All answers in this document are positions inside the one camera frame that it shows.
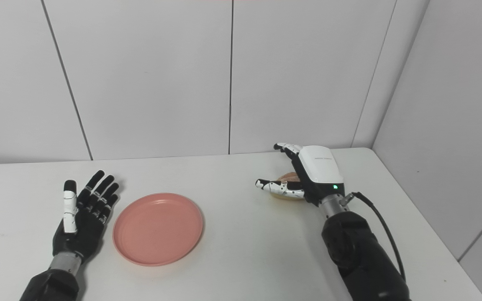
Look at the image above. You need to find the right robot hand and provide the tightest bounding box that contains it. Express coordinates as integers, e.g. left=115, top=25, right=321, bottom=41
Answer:
left=255, top=143, right=345, bottom=208

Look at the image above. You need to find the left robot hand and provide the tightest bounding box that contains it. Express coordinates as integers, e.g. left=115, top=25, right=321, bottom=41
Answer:
left=53, top=169, right=120, bottom=264

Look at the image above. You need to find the bread roll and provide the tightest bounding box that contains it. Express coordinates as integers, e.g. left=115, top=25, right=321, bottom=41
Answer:
left=269, top=172, right=305, bottom=200

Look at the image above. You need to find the pink plate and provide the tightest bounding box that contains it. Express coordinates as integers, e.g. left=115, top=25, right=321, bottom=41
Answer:
left=112, top=192, right=204, bottom=267

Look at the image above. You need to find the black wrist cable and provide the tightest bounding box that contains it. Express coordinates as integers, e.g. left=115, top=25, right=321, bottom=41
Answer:
left=340, top=191, right=406, bottom=281

